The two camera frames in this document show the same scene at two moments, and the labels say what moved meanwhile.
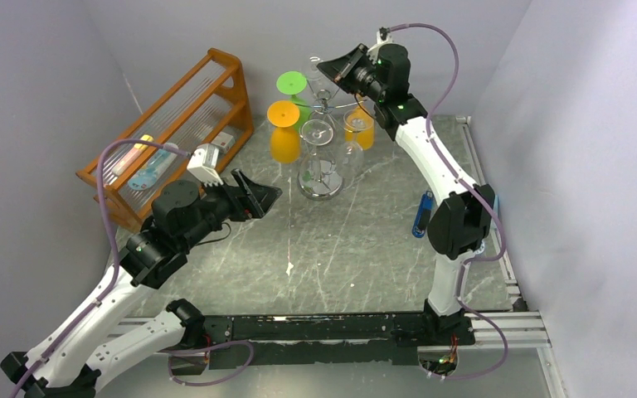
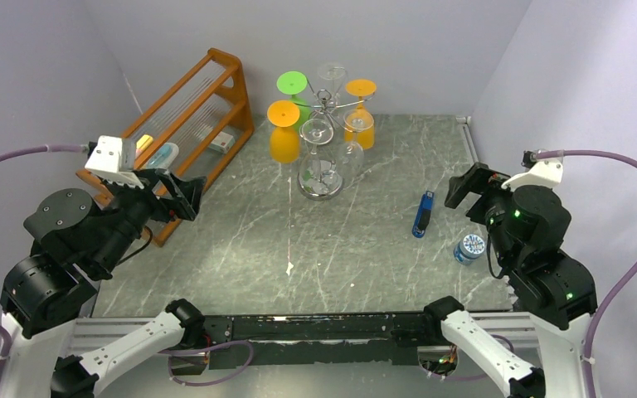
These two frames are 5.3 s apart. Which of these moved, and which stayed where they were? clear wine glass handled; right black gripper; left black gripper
Moved: right black gripper; left black gripper
Stayed: clear wine glass handled
